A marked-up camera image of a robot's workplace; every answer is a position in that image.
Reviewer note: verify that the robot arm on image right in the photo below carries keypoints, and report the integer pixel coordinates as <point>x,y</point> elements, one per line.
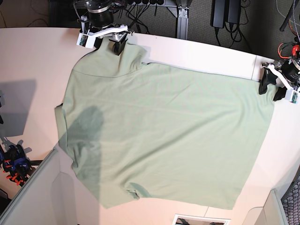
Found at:
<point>285,74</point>

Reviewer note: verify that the aluminium frame post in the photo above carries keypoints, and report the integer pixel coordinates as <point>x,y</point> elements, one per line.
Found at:
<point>180,10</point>

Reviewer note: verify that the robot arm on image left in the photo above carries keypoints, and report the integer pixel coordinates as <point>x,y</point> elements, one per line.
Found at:
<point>97,22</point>

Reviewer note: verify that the black power strip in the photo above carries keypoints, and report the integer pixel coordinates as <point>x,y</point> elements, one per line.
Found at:
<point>155,3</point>

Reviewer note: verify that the grey partition panel right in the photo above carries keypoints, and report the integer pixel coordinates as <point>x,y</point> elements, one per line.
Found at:
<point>272,213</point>

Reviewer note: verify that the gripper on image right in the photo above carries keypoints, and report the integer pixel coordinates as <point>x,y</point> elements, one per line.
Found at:
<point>273,76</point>

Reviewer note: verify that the black power brick pair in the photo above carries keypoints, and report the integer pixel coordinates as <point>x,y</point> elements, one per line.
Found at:
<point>223,11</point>

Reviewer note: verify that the grey partition panel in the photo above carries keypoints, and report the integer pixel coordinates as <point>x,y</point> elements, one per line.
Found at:
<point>47,198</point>
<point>272,213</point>

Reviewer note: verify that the grey partition panel left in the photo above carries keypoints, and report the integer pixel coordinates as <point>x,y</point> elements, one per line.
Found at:
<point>47,198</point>

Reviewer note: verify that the blue black clamp pile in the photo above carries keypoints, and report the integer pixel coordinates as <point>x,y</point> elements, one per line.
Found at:
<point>14,162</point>

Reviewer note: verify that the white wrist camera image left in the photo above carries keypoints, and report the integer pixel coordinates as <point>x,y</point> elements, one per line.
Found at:
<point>86,41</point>

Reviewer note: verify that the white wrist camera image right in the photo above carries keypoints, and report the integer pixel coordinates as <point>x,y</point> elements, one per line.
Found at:
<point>292,96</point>

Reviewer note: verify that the light green T-shirt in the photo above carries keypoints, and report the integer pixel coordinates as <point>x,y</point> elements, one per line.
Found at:
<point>136,130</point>

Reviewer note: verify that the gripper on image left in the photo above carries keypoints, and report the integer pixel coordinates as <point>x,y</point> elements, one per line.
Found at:
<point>116,36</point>

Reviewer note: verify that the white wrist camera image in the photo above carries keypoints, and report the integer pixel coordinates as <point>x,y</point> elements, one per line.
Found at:
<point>292,96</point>
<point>86,41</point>

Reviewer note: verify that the white framed floor opening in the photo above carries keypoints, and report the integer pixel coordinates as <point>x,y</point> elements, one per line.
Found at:
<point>194,220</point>

